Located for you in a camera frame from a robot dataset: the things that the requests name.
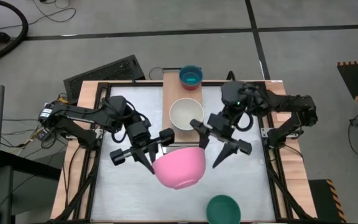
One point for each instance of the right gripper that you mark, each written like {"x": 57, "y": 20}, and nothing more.
{"x": 224, "y": 127}

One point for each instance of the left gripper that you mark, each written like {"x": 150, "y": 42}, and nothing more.
{"x": 138, "y": 133}

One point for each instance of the pink large bowl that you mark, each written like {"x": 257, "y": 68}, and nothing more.
{"x": 180, "y": 169}

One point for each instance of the white large bowl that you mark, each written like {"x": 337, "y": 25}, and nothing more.
{"x": 185, "y": 113}

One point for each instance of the red translucent small bowl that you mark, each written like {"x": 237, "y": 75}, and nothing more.
{"x": 191, "y": 88}

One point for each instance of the dark green large bowl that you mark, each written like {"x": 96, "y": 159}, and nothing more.
{"x": 223, "y": 211}

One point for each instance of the blue translucent small bowl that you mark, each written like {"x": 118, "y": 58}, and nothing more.
{"x": 191, "y": 76}

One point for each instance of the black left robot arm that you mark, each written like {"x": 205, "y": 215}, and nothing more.
{"x": 82, "y": 115}

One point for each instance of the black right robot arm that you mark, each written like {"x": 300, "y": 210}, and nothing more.
{"x": 291, "y": 105}

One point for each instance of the wooden box platform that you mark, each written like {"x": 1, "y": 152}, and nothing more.
{"x": 172, "y": 87}

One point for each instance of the dark grey desk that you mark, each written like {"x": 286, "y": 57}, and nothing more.
{"x": 30, "y": 165}

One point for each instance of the silver mounting bracket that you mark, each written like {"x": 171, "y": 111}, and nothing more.
{"x": 265, "y": 132}

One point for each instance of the black aluminium table frame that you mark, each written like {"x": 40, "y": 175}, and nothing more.
{"x": 274, "y": 193}

